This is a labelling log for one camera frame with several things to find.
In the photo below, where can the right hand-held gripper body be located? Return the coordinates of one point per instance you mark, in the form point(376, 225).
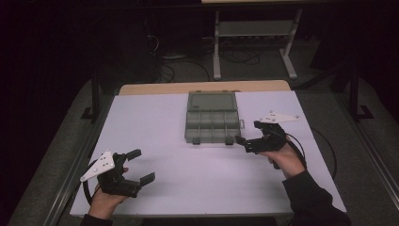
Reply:
point(268, 139)

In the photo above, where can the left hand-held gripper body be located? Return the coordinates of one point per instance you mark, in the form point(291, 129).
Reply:
point(113, 184)

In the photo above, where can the grey compartment storage box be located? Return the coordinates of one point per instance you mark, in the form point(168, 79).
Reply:
point(212, 121)

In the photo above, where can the person's left hand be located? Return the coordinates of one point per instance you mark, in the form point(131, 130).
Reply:
point(103, 204)

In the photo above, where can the person's right hand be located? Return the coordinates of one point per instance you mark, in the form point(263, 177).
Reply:
point(287, 160)

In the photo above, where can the white board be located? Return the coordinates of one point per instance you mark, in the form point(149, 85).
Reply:
point(194, 182)

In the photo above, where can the black metal stand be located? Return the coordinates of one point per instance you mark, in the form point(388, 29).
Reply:
point(95, 94)
point(354, 94)

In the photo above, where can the wooden table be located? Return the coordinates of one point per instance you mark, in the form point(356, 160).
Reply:
point(175, 87)

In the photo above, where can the aluminium rail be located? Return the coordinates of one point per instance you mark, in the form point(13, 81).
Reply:
point(78, 160)
point(373, 150)

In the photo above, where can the white metal desk frame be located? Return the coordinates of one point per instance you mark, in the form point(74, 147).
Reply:
point(255, 28)

